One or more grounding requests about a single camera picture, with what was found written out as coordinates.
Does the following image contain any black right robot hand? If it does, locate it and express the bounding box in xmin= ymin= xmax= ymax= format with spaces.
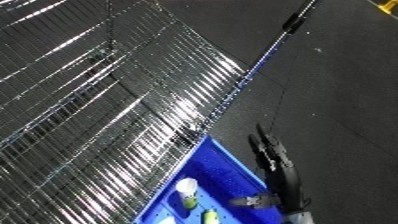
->
xmin=229 ymin=123 xmax=313 ymax=216

